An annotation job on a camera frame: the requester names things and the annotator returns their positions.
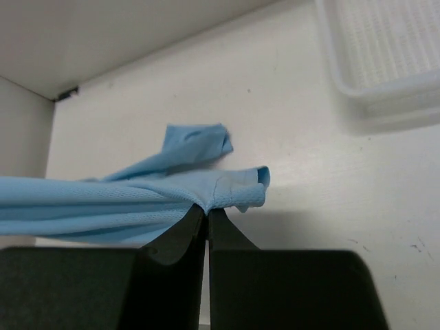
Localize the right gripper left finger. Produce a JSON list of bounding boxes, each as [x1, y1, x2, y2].
[[1, 206, 205, 329]]

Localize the white plastic basket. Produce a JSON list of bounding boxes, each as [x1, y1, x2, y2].
[[316, 1, 439, 133]]

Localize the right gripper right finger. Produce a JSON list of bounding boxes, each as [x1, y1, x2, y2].
[[208, 209, 389, 329]]

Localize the light blue shorts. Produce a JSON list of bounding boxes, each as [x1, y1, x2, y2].
[[1, 124, 270, 244]]

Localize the blue corner label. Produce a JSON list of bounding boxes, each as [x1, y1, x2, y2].
[[54, 86, 79, 102]]

